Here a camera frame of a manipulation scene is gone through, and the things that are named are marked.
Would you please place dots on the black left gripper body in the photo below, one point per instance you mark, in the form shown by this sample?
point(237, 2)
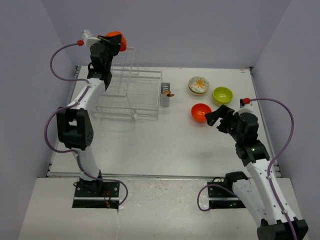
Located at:
point(110, 55)

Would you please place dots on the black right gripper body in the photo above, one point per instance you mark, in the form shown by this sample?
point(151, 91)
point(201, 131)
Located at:
point(229, 124)

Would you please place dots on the lime green bowl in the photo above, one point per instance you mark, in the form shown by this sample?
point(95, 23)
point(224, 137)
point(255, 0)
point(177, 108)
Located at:
point(218, 102)
point(222, 93)

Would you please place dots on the blue patterned ceramic bowl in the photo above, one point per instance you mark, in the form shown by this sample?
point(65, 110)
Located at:
point(198, 93)

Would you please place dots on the orange flower ceramic bowl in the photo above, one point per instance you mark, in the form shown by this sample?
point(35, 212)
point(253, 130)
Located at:
point(199, 84)

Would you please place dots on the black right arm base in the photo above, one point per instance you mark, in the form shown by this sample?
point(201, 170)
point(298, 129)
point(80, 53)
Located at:
point(222, 199)

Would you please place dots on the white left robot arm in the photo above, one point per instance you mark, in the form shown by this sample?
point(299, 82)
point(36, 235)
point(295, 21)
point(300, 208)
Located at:
point(74, 126)

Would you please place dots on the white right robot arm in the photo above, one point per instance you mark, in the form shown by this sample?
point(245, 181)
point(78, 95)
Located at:
point(261, 193)

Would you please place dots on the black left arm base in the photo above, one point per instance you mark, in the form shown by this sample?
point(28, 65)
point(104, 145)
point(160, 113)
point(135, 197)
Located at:
point(96, 195)

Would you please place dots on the gold spoon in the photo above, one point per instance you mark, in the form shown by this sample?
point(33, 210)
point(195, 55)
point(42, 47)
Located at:
point(168, 94)

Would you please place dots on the grey cutlery holder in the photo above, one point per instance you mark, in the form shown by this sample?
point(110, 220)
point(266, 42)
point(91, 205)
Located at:
point(164, 99)

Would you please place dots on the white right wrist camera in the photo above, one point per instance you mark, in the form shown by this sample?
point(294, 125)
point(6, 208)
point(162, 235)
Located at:
point(245, 106)

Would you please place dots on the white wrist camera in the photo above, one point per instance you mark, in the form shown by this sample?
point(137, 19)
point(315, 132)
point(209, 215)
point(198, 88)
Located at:
point(245, 106)
point(88, 38)

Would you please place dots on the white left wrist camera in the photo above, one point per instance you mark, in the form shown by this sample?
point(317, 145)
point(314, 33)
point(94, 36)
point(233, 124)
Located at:
point(88, 38)

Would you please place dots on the white wire dish rack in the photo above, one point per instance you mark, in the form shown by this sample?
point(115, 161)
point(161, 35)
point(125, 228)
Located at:
point(134, 92)

